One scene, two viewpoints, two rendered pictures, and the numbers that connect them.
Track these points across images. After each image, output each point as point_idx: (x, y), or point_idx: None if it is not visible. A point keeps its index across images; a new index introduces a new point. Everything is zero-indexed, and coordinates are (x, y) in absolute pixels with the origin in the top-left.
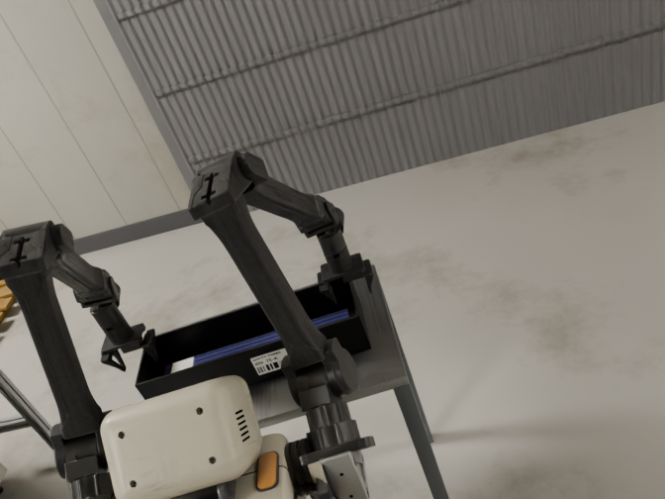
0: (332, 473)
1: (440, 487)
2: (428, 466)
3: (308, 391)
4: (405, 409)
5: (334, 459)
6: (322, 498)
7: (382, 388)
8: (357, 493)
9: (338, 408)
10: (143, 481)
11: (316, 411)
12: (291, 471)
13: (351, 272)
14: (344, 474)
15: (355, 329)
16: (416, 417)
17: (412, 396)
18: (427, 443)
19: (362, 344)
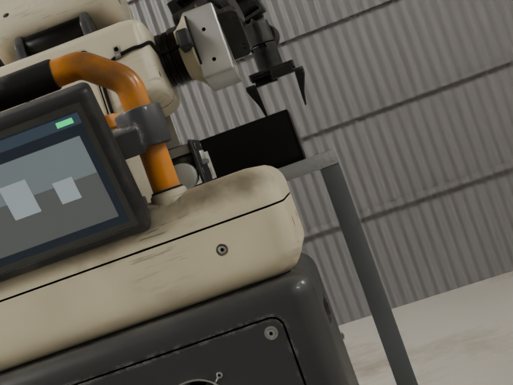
0: (195, 27)
1: (404, 363)
2: (382, 317)
3: (187, 6)
4: (338, 205)
5: (196, 10)
6: (179, 35)
7: (307, 167)
8: (221, 55)
9: (213, 5)
10: (15, 11)
11: (191, 9)
12: (156, 39)
13: (279, 66)
14: (207, 29)
15: (284, 127)
16: (353, 220)
17: (344, 183)
18: (375, 270)
19: (293, 150)
